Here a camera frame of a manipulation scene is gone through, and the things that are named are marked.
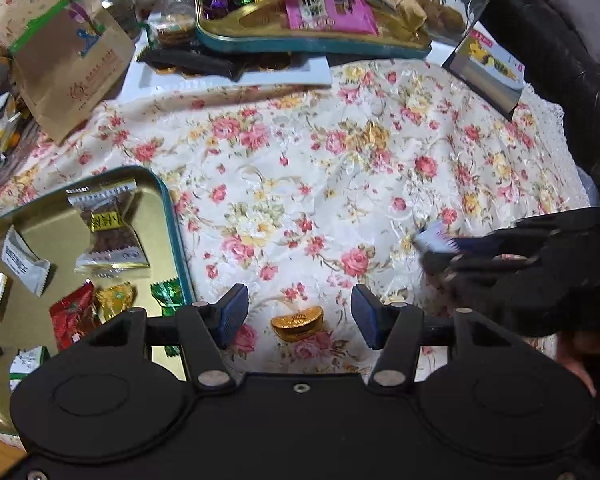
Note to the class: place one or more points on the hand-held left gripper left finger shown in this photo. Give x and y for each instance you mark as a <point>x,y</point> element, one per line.
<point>232,312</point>

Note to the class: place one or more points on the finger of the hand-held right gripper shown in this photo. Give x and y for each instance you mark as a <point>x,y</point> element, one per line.
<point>475,246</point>
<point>470,265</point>

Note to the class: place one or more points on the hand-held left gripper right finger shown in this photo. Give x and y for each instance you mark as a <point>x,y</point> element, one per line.
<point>367,315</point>

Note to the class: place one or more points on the white blue-print snack bar packet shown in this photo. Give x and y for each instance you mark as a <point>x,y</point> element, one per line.
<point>430,237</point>

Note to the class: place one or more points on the gold ingot chocolate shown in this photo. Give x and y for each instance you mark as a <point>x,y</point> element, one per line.
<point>297,322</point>

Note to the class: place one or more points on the yellow candy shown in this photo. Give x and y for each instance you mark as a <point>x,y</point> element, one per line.
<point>115,300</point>

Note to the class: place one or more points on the clear date packet gold label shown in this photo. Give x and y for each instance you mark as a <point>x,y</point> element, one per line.
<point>110,240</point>

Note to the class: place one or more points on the red snack packet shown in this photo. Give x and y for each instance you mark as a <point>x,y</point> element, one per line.
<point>72,317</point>

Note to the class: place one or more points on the gold tin tray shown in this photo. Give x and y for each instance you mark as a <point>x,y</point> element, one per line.
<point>50,215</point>

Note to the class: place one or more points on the long white snack packet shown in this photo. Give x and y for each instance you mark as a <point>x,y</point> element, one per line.
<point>22,260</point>

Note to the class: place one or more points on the person's right hand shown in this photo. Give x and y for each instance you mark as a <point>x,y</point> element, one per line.
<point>577,355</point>

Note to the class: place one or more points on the floral tablecloth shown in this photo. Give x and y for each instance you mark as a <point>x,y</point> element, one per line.
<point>330,170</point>

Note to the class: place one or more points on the silver box yellow print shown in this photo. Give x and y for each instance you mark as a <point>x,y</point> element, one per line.
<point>485,80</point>

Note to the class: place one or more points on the black sofa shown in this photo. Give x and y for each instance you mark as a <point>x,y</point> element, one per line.
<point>555,60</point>

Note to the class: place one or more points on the white rectangular tray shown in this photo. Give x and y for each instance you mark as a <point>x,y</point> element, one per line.
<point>290,77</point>

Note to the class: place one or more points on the grey cushion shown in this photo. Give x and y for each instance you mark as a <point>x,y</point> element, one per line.
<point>585,20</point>

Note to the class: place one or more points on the gold chocolate coin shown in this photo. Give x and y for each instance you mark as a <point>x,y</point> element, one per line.
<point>272,62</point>

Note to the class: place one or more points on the small kraft paper packet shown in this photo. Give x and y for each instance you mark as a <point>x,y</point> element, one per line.
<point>400,0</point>

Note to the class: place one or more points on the pink snack packet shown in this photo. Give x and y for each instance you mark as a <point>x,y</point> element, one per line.
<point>330,10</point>

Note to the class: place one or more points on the large kraft paper snack bag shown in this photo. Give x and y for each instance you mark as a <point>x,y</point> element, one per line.
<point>70,75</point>

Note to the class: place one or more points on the pile of small snack packets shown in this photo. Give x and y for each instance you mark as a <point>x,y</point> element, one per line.
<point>7,130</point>

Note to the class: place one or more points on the teal-rimmed gold tray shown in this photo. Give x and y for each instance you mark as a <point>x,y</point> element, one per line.
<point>260,20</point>

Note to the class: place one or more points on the small glass jar with cookies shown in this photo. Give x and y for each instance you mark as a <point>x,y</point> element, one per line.
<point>177,10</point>

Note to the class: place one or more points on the glass jar with metal lid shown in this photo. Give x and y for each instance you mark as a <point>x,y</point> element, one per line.
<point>115,5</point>

